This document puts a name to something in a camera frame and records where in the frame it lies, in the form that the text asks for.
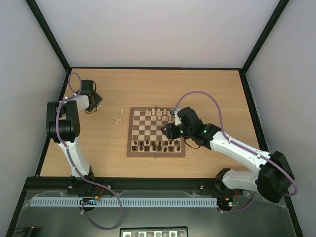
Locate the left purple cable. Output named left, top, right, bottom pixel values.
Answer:
left=56, top=73, right=123, bottom=230

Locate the left controller board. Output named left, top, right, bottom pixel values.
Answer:
left=78, top=196, right=102, bottom=206

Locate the purple cable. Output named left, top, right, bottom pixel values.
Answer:
left=56, top=73, right=123, bottom=230
left=176, top=91, right=298, bottom=214

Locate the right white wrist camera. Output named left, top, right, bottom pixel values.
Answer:
left=172, top=107, right=182, bottom=126

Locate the wooden chess board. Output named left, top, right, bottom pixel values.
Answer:
left=126, top=106, right=185, bottom=158

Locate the dark chess pieces front row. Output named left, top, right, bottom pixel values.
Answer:
left=131, top=145, right=182, bottom=153

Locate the printed reference sheet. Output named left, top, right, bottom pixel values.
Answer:
left=119, top=227, right=189, bottom=237

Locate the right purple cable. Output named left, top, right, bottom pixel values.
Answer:
left=176, top=91, right=298, bottom=214

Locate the light blue cable duct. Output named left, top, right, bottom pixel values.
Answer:
left=30, top=197, right=218, bottom=208

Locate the controller board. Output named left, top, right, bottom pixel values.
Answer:
left=220, top=196, right=240, bottom=207
left=78, top=196, right=102, bottom=206

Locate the dark chess pieces row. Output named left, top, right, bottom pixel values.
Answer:
left=131, top=140, right=181, bottom=146
left=131, top=145, right=182, bottom=153

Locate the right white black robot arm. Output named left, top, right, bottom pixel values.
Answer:
left=161, top=107, right=294, bottom=203

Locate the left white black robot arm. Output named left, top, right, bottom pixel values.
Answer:
left=46, top=80, right=103, bottom=187

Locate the right controller board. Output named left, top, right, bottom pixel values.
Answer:
left=220, top=196, right=240, bottom=207

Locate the left light piece pair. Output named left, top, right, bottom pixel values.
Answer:
left=115, top=118, right=122, bottom=124

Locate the dark chess pieces back row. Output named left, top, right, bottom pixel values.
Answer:
left=131, top=140, right=181, bottom=146

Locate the light pawns second row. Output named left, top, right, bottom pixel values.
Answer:
left=157, top=116, right=173, bottom=121

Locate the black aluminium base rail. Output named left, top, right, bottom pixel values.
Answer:
left=26, top=176, right=287, bottom=196

